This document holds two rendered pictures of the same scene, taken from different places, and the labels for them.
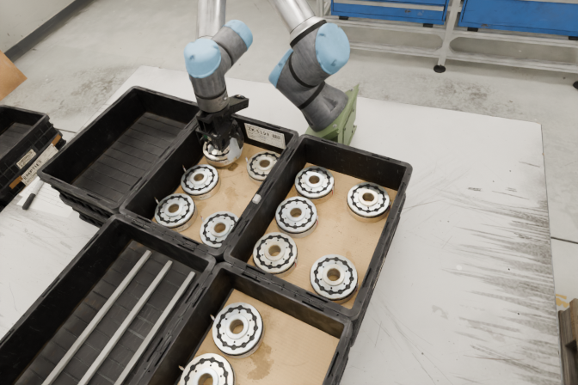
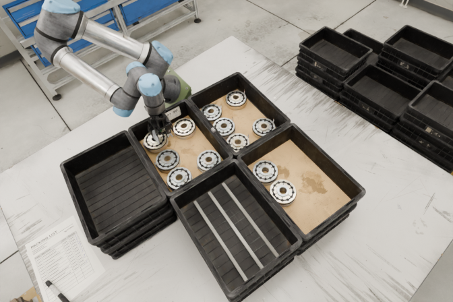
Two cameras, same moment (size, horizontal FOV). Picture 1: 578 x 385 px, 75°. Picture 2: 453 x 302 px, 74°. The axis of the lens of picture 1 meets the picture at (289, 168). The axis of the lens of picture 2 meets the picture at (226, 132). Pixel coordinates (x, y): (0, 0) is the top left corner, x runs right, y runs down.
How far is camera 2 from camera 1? 0.81 m
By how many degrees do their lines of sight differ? 38
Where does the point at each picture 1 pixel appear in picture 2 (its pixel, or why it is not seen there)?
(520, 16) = (152, 3)
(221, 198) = (185, 156)
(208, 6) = (92, 72)
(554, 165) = not seen: hidden behind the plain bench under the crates
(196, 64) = (156, 87)
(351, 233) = (245, 114)
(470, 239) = (265, 87)
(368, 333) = not seen: hidden behind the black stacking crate
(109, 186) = (124, 214)
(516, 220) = (267, 70)
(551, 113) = (201, 39)
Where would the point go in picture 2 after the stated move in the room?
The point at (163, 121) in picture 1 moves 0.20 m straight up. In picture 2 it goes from (96, 168) to (74, 142)
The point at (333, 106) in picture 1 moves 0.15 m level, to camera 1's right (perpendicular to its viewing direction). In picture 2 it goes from (173, 82) to (187, 63)
